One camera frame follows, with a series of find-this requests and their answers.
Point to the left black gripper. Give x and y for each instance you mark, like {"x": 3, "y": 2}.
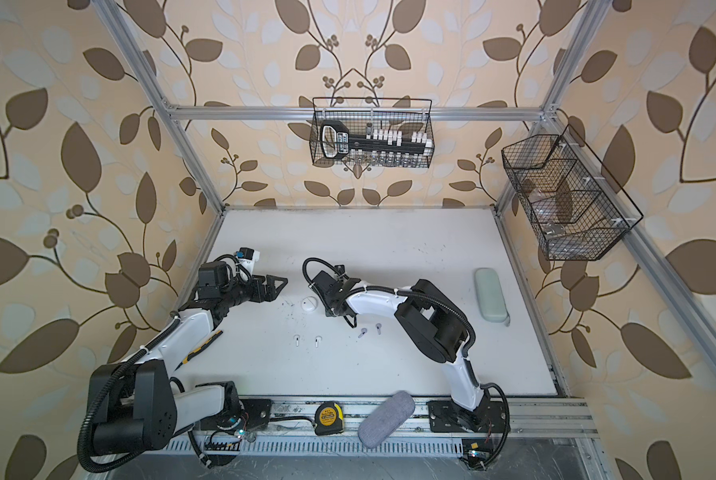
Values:
{"x": 269, "y": 294}

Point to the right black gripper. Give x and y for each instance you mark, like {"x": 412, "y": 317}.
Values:
{"x": 329, "y": 311}

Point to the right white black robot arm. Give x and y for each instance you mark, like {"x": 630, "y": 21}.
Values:
{"x": 436, "y": 326}

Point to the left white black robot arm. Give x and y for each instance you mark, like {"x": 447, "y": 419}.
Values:
{"x": 138, "y": 404}

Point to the white earbud charging case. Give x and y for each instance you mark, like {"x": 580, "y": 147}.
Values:
{"x": 309, "y": 304}

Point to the grey fabric glasses case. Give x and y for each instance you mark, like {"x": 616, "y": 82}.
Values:
{"x": 386, "y": 419}

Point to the green glasses case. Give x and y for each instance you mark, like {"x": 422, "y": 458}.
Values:
{"x": 490, "y": 296}

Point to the yellow black tape measure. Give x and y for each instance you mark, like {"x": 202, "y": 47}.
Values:
{"x": 329, "y": 419}

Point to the yellow handled pliers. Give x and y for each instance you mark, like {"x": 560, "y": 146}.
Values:
{"x": 200, "y": 349}

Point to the aluminium frame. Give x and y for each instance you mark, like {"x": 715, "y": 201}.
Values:
{"x": 634, "y": 333}

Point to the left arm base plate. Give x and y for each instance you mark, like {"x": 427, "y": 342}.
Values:
{"x": 252, "y": 413}

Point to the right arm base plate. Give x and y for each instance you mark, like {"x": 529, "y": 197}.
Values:
{"x": 448, "y": 415}

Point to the black socket holder rail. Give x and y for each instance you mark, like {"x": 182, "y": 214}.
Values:
{"x": 366, "y": 143}

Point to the back black wire basket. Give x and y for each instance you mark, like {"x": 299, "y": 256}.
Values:
{"x": 406, "y": 113}

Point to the black wire basket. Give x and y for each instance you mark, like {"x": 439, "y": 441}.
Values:
{"x": 406, "y": 113}
{"x": 575, "y": 206}

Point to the right black wire basket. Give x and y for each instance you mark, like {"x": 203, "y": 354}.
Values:
{"x": 575, "y": 206}

